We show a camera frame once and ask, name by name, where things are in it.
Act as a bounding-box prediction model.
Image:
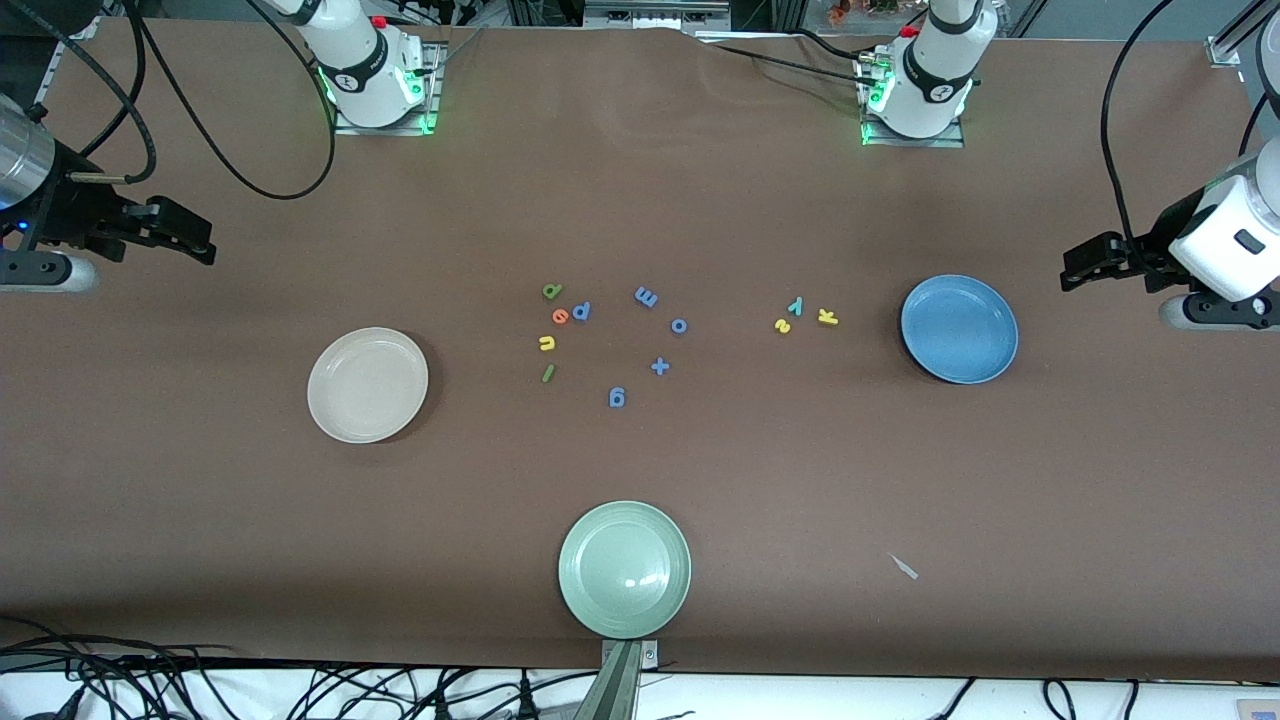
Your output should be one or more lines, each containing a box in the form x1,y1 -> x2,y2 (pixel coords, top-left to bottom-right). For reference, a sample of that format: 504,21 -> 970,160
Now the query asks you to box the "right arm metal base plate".
333,40 -> 441,136

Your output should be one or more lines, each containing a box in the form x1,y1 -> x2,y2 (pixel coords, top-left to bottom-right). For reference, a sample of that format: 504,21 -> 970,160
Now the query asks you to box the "brown paper table cover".
0,18 -> 1280,684

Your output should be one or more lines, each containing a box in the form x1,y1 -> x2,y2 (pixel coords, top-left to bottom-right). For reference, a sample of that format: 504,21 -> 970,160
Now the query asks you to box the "black metal frame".
505,0 -> 586,29

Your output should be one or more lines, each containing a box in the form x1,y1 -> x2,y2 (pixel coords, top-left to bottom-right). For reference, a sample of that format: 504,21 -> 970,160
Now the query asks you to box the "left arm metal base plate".
858,50 -> 966,149

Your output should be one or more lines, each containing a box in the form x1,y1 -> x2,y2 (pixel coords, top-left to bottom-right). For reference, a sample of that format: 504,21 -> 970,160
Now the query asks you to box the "grey metal bracket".
583,0 -> 733,31

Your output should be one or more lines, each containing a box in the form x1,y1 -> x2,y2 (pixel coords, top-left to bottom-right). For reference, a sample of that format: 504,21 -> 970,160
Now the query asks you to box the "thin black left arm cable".
1100,0 -> 1173,251

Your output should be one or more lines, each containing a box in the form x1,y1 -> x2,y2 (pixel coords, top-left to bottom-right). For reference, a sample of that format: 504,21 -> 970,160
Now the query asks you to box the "blue round plate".
900,274 -> 1020,385

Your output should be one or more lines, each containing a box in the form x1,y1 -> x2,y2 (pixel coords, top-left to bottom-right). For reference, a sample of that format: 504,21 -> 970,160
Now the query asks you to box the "beige round plate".
307,327 -> 430,444

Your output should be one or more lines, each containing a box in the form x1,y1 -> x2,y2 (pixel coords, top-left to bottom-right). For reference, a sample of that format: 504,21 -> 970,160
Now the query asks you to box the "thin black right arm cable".
128,0 -> 338,200

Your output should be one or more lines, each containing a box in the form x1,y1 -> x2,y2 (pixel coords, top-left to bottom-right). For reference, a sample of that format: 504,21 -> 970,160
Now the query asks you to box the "thick black hose cable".
0,0 -> 159,186

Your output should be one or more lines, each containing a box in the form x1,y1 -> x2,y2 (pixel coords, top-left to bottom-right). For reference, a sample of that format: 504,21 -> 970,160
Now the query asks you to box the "thin grey cable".
428,27 -> 489,76

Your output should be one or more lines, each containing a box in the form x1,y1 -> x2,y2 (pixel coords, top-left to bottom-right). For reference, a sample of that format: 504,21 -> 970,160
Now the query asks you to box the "black base power cable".
712,42 -> 869,83
785,30 -> 866,63

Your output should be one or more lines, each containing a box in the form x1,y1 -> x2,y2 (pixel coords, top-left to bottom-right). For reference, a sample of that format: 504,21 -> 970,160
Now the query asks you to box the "green round plate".
558,500 -> 693,640

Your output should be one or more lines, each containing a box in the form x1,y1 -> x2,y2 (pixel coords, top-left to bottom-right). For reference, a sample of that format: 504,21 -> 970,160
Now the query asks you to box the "grey camera mount pole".
572,640 -> 661,720

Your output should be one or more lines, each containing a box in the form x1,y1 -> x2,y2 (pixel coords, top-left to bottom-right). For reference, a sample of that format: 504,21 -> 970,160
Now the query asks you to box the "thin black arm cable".
1100,0 -> 1173,251
128,0 -> 338,200

